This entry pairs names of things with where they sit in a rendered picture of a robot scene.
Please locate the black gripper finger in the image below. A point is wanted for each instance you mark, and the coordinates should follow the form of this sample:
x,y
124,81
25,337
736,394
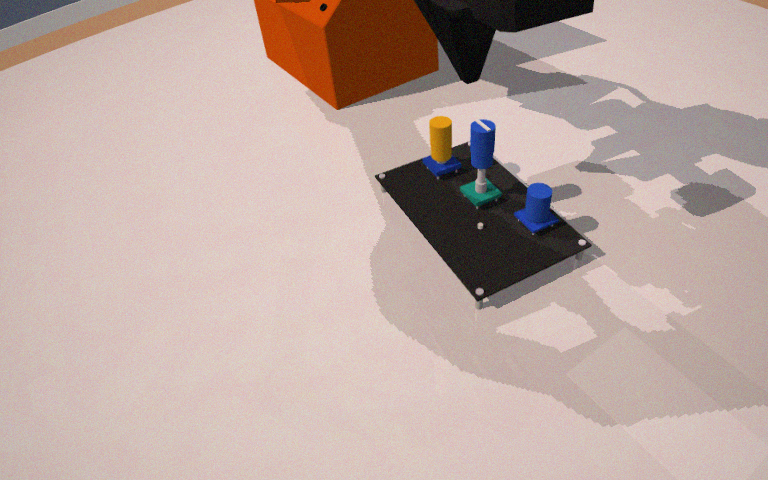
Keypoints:
x,y
428,12
468,38

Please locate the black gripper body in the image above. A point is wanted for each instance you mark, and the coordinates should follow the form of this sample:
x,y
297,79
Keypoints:
x,y
519,15

